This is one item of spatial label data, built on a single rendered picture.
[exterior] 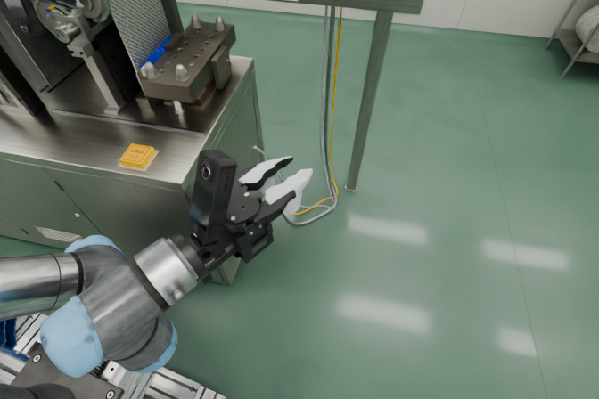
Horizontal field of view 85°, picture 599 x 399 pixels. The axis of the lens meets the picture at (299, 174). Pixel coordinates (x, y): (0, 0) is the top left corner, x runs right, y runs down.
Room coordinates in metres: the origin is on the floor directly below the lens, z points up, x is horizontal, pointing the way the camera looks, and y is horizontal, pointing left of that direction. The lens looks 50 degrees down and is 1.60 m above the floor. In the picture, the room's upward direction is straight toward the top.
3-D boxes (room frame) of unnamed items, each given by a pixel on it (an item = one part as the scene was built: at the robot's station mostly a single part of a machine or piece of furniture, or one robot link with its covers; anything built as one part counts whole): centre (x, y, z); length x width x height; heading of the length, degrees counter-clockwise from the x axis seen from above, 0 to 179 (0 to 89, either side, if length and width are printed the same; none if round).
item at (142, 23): (1.03, 0.49, 1.11); 0.23 x 0.01 x 0.18; 168
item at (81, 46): (0.88, 0.62, 1.05); 0.06 x 0.05 x 0.31; 168
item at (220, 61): (1.03, 0.27, 0.96); 0.10 x 0.03 x 0.11; 168
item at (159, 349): (0.13, 0.23, 1.12); 0.11 x 0.08 x 0.11; 44
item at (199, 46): (1.04, 0.36, 1.00); 0.40 x 0.16 x 0.06; 168
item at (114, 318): (0.12, 0.22, 1.21); 0.11 x 0.08 x 0.09; 134
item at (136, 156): (0.65, 0.47, 0.91); 0.07 x 0.07 x 0.02; 78
